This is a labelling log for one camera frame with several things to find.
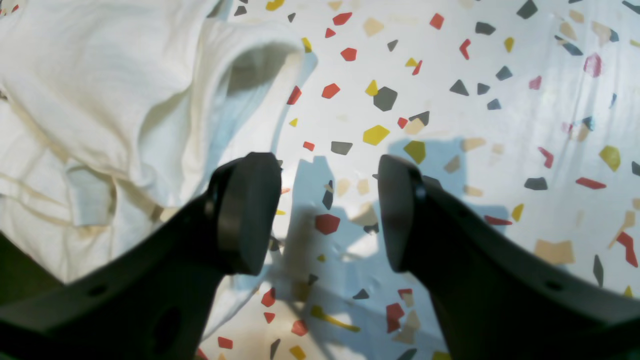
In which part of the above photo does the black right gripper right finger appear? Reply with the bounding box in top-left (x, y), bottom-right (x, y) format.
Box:
top-left (378, 154), bottom-right (640, 360)

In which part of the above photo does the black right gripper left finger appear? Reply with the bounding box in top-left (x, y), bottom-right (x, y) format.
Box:
top-left (1, 152), bottom-right (281, 360)

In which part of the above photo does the white printed T-shirt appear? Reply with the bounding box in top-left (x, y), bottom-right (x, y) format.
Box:
top-left (0, 0), bottom-right (318, 341)

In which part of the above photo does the terrazzo pattern tablecloth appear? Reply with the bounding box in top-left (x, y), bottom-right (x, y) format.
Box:
top-left (198, 0), bottom-right (639, 360)

